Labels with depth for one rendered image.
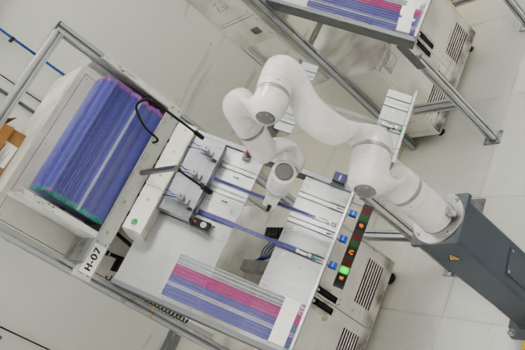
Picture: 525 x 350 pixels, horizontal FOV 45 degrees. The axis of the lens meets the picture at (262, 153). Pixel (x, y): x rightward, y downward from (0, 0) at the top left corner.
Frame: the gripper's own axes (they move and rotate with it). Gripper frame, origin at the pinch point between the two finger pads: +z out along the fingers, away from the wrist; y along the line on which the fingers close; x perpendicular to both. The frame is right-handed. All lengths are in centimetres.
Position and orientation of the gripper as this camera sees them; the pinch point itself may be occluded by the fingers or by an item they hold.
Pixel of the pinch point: (272, 201)
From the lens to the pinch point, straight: 235.7
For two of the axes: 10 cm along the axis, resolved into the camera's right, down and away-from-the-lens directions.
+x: 9.1, 4.1, -0.5
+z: -1.1, 3.7, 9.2
